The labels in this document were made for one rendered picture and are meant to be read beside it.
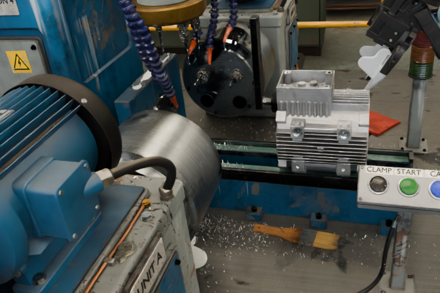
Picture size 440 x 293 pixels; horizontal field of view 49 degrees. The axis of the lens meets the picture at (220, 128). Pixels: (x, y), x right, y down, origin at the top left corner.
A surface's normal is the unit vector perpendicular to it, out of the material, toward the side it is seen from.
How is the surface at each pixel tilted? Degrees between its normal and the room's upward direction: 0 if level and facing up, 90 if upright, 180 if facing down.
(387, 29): 90
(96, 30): 90
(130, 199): 0
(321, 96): 90
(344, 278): 0
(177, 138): 36
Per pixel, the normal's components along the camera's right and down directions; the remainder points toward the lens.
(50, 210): -0.29, 0.49
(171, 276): 0.95, 0.05
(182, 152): 0.58, -0.60
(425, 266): -0.10, -0.87
